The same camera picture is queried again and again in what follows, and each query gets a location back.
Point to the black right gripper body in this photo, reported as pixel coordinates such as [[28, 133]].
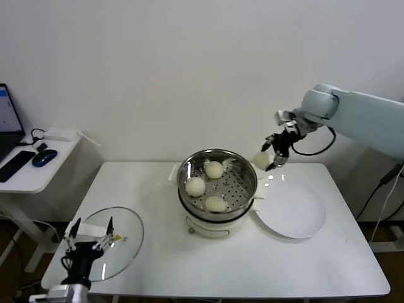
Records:
[[284, 143]]

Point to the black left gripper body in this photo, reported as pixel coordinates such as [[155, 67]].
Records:
[[83, 257]]

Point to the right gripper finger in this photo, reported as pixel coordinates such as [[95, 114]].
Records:
[[268, 139], [279, 159]]

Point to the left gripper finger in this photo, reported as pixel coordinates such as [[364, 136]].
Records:
[[110, 232], [73, 236]]

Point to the white steamed baozi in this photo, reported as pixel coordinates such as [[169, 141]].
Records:
[[214, 169], [215, 204], [195, 187], [262, 160]]

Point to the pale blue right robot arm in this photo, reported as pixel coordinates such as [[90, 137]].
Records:
[[363, 113]]

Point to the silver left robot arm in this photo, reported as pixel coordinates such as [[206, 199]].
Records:
[[66, 293]]

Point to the stainless steel steamer basket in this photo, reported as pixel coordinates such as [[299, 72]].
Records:
[[233, 195]]

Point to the glass pot lid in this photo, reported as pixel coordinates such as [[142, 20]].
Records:
[[126, 221]]

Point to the white round plate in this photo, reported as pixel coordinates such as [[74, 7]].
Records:
[[290, 208]]

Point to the blue computer mouse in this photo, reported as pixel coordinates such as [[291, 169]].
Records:
[[44, 158]]

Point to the black smartphone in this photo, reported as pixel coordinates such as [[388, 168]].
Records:
[[15, 165]]

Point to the white electric cooker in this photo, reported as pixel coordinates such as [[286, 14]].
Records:
[[214, 228]]

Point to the small black dongle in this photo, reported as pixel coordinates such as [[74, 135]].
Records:
[[41, 146]]

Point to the white rectangular adapter box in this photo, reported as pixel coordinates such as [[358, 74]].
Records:
[[60, 134]]

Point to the black laptop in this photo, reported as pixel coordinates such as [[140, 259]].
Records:
[[9, 110]]

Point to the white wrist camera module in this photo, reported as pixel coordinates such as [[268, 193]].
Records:
[[284, 117]]

